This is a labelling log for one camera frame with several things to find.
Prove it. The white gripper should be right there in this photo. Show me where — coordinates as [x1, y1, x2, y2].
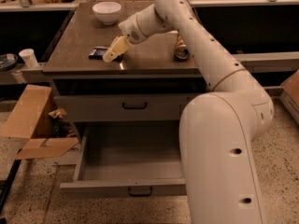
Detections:
[103, 16, 144, 63]

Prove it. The open grey lower drawer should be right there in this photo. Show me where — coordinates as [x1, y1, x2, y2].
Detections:
[60, 120, 186, 199]

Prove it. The dark round lid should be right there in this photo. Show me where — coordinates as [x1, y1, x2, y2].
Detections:
[0, 53, 18, 71]

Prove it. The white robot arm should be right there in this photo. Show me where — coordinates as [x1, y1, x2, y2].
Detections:
[104, 0, 274, 224]

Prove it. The closed grey upper drawer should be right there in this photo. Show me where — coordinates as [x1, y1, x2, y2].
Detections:
[54, 93, 193, 122]

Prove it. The white paper cup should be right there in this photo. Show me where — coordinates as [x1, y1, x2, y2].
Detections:
[19, 49, 39, 68]

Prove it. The brown cardboard box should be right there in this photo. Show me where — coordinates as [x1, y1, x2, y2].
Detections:
[0, 85, 78, 160]

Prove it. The blue rxbar blueberry wrapper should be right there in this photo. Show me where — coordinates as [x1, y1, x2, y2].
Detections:
[89, 47, 122, 63]

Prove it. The white ceramic bowl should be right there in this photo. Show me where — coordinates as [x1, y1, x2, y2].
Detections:
[93, 2, 121, 25]

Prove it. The black pole on floor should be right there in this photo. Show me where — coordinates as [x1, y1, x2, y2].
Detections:
[0, 160, 21, 214]

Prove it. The grey drawer cabinet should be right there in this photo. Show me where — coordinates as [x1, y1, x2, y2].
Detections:
[44, 4, 206, 138]

